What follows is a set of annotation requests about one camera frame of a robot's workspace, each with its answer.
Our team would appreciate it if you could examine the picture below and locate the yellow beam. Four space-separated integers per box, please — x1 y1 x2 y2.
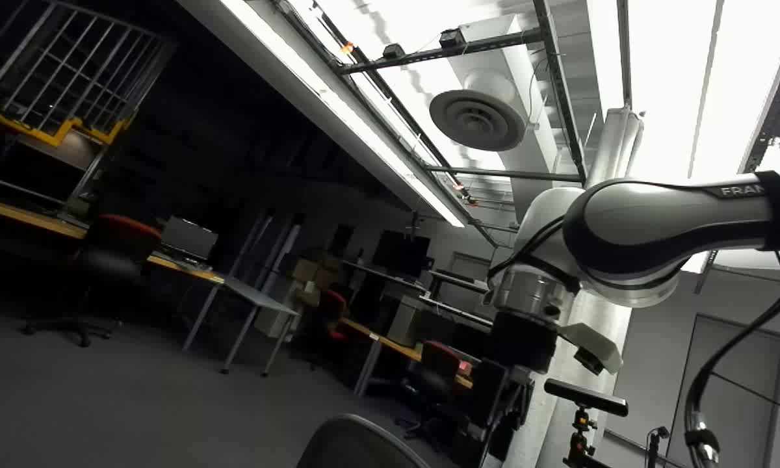
0 101 133 152

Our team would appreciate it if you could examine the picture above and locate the round ceiling air vent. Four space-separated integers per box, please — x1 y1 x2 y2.
426 86 527 153

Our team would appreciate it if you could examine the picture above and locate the black background monitor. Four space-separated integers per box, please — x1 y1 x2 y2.
369 230 434 281

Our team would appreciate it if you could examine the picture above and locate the white window grid frame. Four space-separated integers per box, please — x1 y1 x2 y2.
0 0 178 138

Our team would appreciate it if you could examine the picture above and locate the black camera on tripod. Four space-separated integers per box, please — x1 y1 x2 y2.
540 378 631 468

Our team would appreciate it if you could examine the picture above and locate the small black stand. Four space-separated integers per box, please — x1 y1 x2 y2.
644 425 674 468

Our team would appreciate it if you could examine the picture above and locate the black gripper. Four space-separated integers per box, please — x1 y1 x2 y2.
482 309 559 459

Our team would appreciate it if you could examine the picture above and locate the grey box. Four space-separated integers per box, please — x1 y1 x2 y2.
158 213 221 266

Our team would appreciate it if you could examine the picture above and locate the long ceiling light strip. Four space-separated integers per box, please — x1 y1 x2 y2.
178 0 470 230

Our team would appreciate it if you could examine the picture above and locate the grey door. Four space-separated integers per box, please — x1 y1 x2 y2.
666 312 780 468

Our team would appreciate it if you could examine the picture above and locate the orange top desk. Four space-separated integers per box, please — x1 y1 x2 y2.
335 316 479 393

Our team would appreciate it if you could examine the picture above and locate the white ribbed column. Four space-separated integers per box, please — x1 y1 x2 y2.
483 107 644 468

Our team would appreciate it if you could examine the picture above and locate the long wooden workbench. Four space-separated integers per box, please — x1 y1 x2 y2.
0 190 93 246

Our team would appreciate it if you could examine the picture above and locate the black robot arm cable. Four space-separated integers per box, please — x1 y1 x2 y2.
681 246 780 468

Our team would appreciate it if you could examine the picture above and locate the black ceiling rail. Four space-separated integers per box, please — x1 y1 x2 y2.
335 23 549 79

